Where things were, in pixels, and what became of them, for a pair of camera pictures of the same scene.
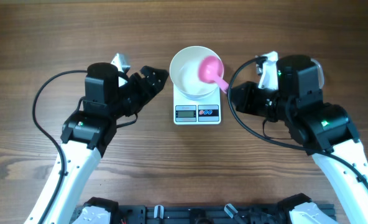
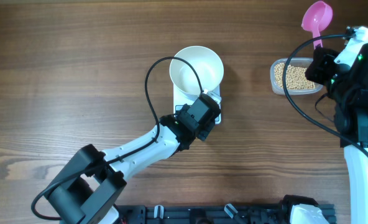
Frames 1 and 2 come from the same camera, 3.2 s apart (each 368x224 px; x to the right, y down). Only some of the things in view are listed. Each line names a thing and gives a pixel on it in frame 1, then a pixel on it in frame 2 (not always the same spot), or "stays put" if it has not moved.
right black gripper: x=244 y=104 to x=324 y=57
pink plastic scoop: x=211 y=69 to x=317 y=17
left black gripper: x=148 y=91 to x=204 y=134
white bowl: x=184 y=73 stays put
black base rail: x=207 y=214 stays put
